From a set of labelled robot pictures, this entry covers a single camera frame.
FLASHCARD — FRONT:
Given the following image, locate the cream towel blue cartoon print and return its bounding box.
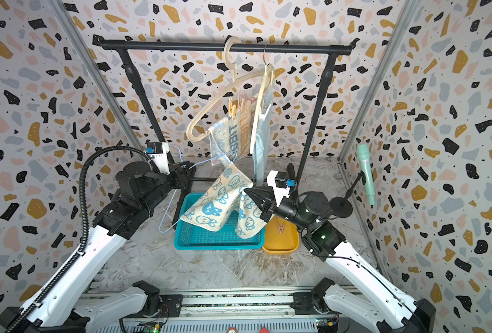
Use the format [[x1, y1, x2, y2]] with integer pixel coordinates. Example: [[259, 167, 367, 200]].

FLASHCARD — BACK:
[[180, 163, 267, 239]]

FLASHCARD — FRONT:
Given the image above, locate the light teal towel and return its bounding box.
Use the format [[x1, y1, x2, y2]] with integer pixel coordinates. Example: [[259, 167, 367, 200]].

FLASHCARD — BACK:
[[252, 98, 272, 187]]

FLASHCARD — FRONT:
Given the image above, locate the yellow plastic tray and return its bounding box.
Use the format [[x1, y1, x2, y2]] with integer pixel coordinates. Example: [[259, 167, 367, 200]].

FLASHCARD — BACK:
[[262, 216, 300, 255]]

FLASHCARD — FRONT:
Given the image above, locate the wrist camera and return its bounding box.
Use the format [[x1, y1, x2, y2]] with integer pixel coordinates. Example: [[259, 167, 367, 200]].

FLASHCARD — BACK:
[[146, 142, 170, 175], [267, 170, 295, 205]]

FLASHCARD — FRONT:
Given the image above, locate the beige plastic hanger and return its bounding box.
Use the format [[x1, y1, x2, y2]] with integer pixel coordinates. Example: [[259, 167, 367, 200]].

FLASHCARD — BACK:
[[186, 36, 275, 144]]

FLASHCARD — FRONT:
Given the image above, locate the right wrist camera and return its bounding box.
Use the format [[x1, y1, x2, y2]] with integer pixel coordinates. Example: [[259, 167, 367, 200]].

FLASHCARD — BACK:
[[267, 170, 295, 205]]

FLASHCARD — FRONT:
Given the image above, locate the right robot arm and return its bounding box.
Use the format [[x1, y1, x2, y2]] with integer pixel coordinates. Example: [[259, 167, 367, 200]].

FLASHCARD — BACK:
[[244, 187, 436, 332]]

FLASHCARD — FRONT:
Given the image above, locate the beige pink clothespin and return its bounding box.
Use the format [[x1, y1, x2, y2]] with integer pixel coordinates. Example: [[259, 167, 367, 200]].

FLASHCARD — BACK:
[[236, 98, 249, 116]]

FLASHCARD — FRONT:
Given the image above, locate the yellow clothespin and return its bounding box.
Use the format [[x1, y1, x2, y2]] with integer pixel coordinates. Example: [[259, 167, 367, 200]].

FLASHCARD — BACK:
[[229, 100, 239, 120]]

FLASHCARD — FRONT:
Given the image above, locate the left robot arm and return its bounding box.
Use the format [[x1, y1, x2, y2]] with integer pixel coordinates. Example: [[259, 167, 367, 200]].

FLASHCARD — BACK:
[[0, 142, 196, 332]]

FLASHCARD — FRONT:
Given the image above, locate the cream plastic hanger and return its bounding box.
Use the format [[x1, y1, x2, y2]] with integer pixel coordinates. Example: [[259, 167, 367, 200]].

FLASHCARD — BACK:
[[250, 64, 275, 154]]

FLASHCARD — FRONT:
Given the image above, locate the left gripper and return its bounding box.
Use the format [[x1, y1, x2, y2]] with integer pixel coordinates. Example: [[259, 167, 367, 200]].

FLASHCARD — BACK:
[[142, 159, 193, 215]]

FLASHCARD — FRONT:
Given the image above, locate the teal plastic basket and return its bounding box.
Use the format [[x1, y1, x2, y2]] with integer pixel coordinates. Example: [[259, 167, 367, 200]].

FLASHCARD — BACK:
[[174, 210, 265, 251]]

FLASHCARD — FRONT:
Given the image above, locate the black clothes rack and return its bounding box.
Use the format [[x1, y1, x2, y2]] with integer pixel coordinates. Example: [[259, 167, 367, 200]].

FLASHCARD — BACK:
[[91, 35, 354, 230]]

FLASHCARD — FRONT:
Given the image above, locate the aluminium rail base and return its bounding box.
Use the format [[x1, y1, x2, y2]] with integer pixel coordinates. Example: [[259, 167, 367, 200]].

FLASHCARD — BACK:
[[61, 285, 417, 333]]

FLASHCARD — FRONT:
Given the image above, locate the blue wire hanger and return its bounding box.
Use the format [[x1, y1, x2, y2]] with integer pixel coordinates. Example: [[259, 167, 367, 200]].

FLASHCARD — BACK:
[[159, 151, 236, 234]]

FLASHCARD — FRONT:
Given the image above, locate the cream RABBIT lettered towel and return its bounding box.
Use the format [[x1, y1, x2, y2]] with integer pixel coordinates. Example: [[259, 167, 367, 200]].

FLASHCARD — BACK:
[[209, 99, 256, 165]]

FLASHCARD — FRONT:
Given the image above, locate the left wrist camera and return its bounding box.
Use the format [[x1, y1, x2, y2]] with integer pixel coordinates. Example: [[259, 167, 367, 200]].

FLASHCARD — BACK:
[[146, 142, 170, 175]]

